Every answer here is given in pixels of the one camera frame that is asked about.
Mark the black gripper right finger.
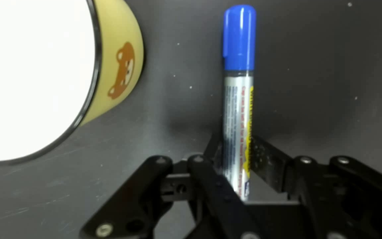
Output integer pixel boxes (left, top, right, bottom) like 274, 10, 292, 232
250, 134, 382, 239

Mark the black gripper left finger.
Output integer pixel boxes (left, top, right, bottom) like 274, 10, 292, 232
79, 131, 251, 239

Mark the blue capped marker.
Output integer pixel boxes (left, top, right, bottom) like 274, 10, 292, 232
222, 4, 259, 203

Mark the yellow mug with bear print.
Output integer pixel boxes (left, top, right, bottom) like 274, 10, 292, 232
0, 0, 146, 166

